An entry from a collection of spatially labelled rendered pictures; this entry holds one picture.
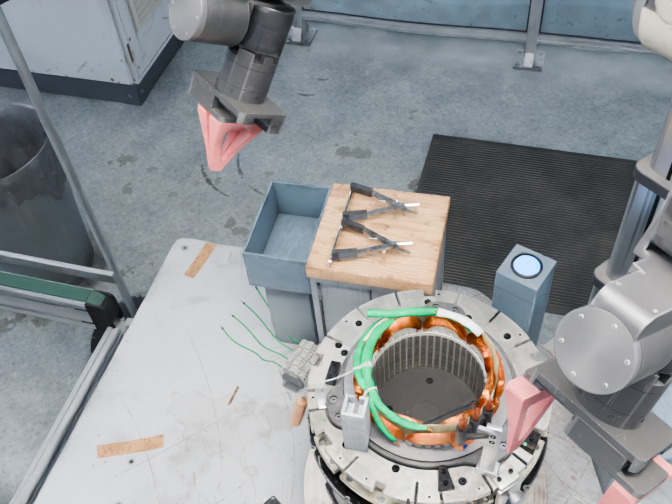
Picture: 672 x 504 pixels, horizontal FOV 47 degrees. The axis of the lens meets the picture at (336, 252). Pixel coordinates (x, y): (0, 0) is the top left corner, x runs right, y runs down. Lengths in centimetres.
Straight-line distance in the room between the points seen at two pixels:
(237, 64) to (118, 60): 240
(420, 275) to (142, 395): 58
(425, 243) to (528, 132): 187
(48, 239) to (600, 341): 217
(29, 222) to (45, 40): 110
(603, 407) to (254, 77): 48
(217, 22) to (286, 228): 65
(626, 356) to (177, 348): 111
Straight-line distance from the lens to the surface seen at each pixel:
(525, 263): 125
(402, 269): 119
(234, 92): 85
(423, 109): 314
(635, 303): 51
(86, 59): 332
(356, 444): 98
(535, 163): 292
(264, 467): 135
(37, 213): 246
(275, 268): 125
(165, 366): 149
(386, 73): 333
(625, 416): 61
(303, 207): 137
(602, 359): 52
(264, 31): 83
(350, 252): 118
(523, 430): 69
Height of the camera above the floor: 199
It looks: 50 degrees down
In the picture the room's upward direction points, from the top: 6 degrees counter-clockwise
